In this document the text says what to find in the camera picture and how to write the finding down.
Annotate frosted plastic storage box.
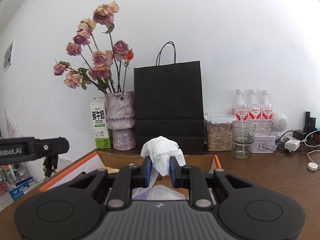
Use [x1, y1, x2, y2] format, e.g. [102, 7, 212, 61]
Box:
[146, 185, 187, 201]

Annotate white tissue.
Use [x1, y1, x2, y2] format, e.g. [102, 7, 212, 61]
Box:
[140, 136, 186, 177]

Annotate purple knitted cloth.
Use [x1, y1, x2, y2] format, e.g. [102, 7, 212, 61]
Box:
[132, 187, 160, 200]

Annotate white yellow plush hamster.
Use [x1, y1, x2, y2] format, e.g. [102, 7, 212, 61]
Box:
[103, 166, 119, 174]

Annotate blue white paper packages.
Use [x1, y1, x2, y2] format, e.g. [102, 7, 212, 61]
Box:
[9, 177, 35, 201]

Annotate red pumpkin cardboard box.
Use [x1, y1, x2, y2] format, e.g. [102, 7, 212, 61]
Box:
[39, 149, 221, 192]

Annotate white green milk carton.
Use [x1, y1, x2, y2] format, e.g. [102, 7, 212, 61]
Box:
[91, 96, 112, 149]

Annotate clear jar of seeds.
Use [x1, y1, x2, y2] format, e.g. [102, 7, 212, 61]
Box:
[204, 114, 236, 152]

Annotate purple textured vase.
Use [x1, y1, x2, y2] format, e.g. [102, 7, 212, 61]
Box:
[105, 91, 136, 151]

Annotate black paper shopping bag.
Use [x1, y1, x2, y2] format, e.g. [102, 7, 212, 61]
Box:
[134, 56, 204, 154]

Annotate clear drinking glass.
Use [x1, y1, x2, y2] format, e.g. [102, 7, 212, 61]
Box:
[232, 121, 256, 159]

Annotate white printed tin box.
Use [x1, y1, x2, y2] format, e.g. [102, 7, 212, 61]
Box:
[251, 133, 277, 154]

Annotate left water bottle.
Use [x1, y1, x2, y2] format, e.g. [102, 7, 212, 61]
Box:
[233, 89, 249, 122]

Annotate water bottle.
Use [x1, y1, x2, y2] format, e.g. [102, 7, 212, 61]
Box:
[261, 90, 273, 133]
[248, 89, 261, 130]
[233, 89, 249, 122]

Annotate middle water bottle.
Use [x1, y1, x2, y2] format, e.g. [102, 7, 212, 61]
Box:
[248, 89, 261, 130]

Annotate right water bottle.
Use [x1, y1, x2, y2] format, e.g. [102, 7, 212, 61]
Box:
[261, 90, 273, 133]

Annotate black power strip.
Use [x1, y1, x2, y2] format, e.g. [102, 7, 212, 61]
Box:
[277, 129, 320, 153]

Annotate white round speaker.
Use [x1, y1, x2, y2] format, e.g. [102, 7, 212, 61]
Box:
[272, 112, 288, 136]

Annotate white charger plug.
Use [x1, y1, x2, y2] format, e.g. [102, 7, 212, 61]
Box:
[284, 139, 300, 152]

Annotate dried pink rose bouquet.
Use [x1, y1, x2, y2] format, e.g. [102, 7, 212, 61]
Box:
[53, 1, 134, 94]

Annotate black upright device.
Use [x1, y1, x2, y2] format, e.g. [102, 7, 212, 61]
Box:
[304, 111, 316, 133]

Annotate wall poster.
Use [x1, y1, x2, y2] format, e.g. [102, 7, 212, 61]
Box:
[3, 40, 14, 72]

